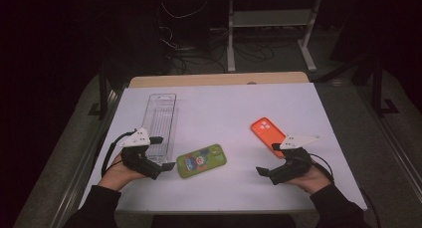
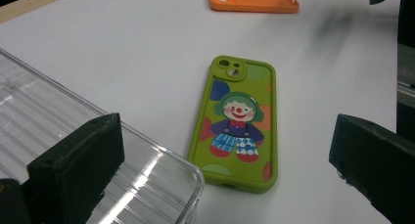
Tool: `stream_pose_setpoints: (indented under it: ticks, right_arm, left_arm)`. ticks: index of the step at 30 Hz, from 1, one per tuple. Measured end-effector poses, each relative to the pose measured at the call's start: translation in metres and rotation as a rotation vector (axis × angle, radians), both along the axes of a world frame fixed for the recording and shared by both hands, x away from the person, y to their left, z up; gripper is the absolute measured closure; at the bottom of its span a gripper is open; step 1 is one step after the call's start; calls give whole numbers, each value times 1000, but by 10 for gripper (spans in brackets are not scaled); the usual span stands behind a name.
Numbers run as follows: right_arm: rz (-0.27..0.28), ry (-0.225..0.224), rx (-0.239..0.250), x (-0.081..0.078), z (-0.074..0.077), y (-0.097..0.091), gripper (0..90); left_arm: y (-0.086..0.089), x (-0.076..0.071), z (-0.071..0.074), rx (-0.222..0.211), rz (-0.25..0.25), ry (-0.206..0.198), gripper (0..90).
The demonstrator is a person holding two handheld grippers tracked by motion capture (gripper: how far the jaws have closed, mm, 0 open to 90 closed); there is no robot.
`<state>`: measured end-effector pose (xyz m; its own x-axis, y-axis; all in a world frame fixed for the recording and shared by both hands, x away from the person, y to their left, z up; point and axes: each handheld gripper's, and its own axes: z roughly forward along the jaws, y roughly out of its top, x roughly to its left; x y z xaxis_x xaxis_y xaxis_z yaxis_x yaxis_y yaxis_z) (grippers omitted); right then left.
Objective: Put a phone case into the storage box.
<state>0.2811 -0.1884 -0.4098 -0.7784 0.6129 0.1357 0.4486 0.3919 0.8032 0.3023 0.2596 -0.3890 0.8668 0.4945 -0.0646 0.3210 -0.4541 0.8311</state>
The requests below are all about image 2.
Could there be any orange phone case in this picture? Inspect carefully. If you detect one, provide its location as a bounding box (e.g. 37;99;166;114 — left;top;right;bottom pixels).
207;0;300;15

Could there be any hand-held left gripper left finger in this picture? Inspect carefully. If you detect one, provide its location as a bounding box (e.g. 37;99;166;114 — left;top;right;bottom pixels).
27;112;126;224

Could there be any green patterned tray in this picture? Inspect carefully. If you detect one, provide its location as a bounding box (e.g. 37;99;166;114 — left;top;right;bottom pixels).
187;55;279;195

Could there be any clear plastic storage box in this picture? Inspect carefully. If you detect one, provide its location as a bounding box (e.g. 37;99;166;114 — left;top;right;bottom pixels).
0;47;206;224

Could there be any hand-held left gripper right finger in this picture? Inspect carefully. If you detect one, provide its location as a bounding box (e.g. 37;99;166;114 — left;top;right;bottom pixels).
328;113;415;224

